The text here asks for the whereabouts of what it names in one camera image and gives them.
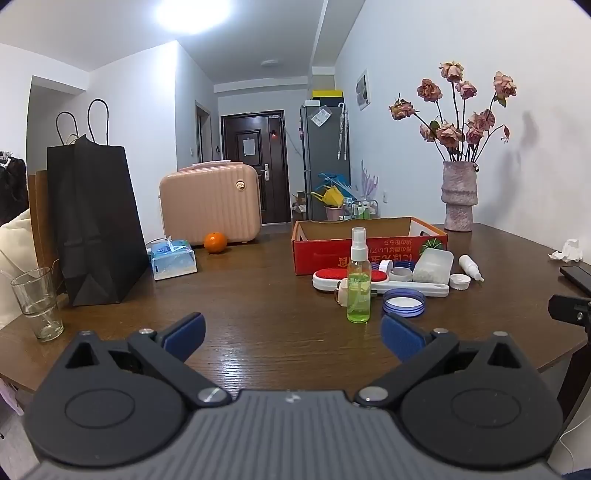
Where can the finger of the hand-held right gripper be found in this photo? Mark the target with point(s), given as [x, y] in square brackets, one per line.
[568, 310]

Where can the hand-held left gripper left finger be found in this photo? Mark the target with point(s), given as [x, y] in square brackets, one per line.
[184, 334]

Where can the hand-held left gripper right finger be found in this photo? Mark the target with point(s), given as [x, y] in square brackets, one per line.
[401, 337]

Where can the blue jar lid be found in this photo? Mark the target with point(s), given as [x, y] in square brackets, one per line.
[401, 304]

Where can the green spray bottle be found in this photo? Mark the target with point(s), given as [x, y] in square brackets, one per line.
[358, 295]

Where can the small white square case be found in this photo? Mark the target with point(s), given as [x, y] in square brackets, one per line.
[342, 293]

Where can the white screw cap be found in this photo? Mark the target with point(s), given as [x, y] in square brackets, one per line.
[460, 281]

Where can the red cardboard box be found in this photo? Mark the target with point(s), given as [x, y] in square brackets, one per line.
[323, 256]

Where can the black phone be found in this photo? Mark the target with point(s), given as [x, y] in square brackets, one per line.
[577, 277]

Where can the crumpled white tissue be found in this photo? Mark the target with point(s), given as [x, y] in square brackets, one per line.
[568, 251]

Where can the small white lid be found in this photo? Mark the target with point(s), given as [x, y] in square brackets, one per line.
[385, 266]

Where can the small blue lid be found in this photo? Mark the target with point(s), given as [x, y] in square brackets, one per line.
[405, 264]

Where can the blue wet wipes pack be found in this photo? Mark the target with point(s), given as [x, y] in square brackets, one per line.
[173, 261]

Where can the translucent white container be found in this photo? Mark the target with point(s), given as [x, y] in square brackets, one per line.
[431, 267]

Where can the orange fruit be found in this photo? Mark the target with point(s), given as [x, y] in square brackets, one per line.
[215, 242]

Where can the white lint brush red pads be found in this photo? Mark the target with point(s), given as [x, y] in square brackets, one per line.
[325, 277]

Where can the white dropper bottle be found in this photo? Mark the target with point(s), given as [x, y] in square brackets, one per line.
[468, 265]

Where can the pink ribbed suitcase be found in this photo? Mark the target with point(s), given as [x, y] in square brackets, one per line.
[207, 203]

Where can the pink bucket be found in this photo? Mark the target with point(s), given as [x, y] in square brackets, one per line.
[333, 213]

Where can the black paper bag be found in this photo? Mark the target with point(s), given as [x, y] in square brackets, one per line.
[92, 221]

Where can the pink ceramic vase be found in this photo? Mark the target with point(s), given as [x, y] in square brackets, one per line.
[459, 198]

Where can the clear drinking glass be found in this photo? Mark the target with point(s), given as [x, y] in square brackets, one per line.
[37, 304]

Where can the yellow bag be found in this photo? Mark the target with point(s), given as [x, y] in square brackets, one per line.
[330, 197]

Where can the purple clothes hangers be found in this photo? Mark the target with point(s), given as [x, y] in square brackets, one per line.
[369, 182]

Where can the blue clothes hangers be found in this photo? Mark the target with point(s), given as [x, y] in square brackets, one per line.
[332, 181]

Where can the dark brown door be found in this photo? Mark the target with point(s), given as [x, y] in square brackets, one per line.
[251, 175]

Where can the brown paper bag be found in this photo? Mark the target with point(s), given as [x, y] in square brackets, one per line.
[39, 221]

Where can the cream cloth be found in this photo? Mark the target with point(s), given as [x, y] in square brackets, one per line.
[14, 258]

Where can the grey refrigerator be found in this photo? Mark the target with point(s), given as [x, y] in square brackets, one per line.
[321, 157]

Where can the dried pink roses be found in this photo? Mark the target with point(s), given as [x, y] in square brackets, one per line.
[450, 134]

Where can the white folded umbrella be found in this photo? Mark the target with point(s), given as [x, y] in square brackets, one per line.
[342, 134]

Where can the dark garment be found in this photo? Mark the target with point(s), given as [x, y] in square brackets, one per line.
[11, 189]

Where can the yellow box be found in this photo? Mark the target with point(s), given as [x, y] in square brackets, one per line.
[328, 93]

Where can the framed wall picture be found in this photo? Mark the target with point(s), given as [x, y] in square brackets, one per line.
[363, 90]

